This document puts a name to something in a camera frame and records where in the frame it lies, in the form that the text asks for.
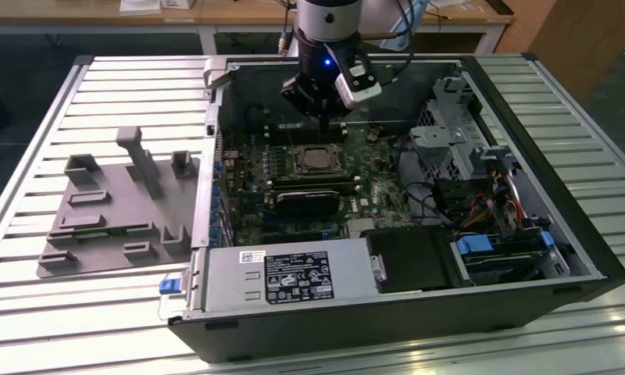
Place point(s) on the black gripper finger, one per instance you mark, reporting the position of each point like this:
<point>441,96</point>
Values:
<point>325,127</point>

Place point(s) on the silver CPU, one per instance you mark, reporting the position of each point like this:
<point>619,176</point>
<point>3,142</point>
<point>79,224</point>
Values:
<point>317,158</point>

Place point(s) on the metal locking lever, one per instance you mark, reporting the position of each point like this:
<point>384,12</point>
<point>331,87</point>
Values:
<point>320,174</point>

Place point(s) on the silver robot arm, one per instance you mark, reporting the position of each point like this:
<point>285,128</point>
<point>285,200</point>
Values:
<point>317,19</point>

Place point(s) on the CPU socket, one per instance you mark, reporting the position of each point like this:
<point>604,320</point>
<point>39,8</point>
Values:
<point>292,172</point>

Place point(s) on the black RAM slot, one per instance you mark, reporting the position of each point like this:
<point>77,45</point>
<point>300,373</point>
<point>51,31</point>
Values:
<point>312,180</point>
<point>312,186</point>

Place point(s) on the RAM stick with grey label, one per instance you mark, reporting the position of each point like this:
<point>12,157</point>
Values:
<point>292,126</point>

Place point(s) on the green motherboard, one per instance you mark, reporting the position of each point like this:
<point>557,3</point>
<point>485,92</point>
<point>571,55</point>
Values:
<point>385,183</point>

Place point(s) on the black graphics card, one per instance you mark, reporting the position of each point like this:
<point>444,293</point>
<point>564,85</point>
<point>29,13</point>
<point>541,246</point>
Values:
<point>307,205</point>

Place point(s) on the wooden desk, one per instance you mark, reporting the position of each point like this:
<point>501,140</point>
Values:
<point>213,11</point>

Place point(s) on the metal drive cage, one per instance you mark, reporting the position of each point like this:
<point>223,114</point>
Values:
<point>448,156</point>

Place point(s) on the white box with black label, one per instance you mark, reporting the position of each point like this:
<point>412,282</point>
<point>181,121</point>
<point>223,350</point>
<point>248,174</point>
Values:
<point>179,4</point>

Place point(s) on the blue disk carrier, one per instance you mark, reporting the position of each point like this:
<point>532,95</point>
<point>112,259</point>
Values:
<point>473,244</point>

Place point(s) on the silver power supply unit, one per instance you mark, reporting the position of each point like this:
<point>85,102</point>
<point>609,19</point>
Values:
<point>229,281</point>

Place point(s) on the grey parts rack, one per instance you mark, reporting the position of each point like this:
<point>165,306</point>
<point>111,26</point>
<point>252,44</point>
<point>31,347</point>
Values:
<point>109,203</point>

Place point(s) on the green RAM stick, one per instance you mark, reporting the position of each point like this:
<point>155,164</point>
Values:
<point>109,233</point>

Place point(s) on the blue plastic latch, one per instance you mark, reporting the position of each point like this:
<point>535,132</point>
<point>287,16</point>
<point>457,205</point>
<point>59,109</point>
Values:
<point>169,286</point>

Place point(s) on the blue plastic clip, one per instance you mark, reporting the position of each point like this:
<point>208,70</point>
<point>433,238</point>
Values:
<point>545,239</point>

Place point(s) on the wooden cabinet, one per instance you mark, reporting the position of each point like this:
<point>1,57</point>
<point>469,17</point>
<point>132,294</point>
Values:
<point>579,39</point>

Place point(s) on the black PC case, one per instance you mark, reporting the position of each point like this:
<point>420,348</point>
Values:
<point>396,332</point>

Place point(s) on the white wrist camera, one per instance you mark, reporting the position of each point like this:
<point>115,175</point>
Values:
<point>359,88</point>

